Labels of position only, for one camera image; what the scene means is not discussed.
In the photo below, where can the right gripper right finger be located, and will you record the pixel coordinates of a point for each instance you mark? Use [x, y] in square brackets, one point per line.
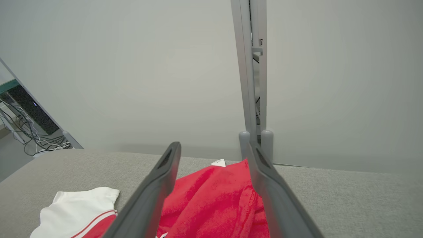
[284, 208]

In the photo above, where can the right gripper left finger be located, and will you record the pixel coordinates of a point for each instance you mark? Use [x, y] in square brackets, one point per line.
[148, 198]

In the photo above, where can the red white number jersey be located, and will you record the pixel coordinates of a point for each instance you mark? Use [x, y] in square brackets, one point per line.
[211, 198]

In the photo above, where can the grey partition foot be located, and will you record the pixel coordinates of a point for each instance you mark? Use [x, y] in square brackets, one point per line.
[244, 142]
[267, 142]

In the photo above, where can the black computer tower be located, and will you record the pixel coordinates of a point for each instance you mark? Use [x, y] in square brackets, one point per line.
[33, 110]

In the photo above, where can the grey partition frame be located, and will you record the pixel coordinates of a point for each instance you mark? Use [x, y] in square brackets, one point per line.
[244, 66]

